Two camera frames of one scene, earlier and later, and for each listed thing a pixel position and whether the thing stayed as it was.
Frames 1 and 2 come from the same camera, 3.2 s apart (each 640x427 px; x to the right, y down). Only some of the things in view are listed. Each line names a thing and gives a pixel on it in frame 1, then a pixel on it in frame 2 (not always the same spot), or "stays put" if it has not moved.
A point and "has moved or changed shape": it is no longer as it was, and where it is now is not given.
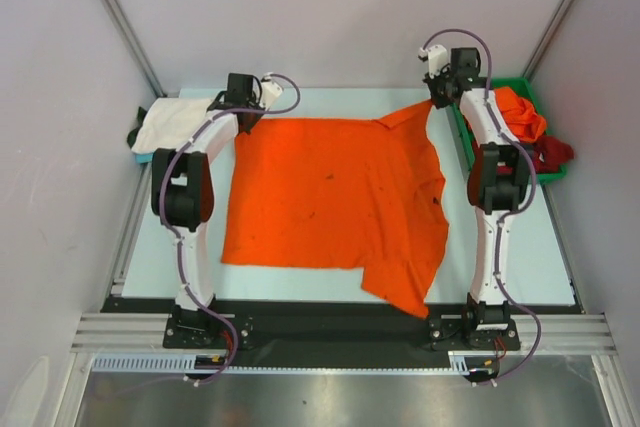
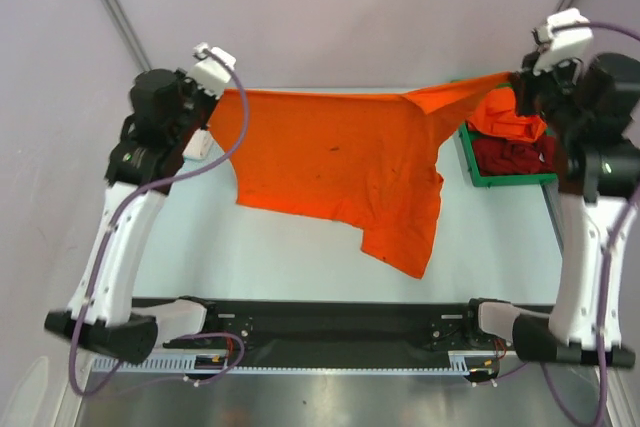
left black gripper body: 254,117 -> 198,104
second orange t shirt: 520,114 stays put
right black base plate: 462,334 stays put
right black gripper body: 441,95 -> 526,92
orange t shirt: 345,193 has moved or changed shape
